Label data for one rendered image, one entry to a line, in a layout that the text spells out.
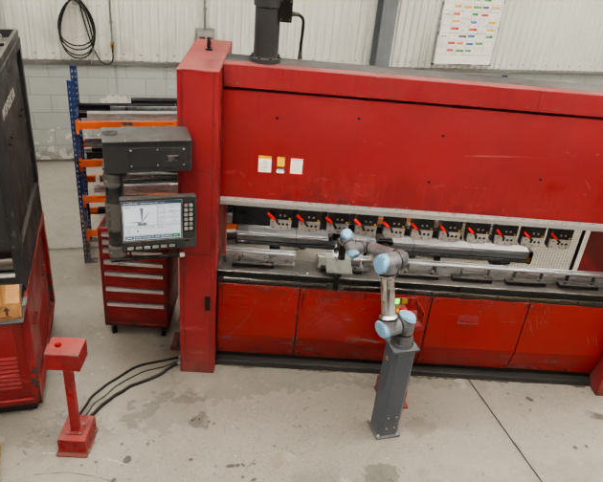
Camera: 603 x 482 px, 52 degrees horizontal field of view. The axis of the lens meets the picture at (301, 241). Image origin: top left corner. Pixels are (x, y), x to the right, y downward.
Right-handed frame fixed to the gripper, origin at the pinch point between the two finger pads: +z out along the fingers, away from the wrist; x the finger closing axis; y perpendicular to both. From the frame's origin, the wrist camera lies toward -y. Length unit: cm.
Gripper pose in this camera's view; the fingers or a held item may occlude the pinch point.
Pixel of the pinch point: (340, 253)
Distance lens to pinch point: 434.2
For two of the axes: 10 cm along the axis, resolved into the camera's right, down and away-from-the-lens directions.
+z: -0.7, 3.5, 9.3
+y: 0.4, -9.3, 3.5
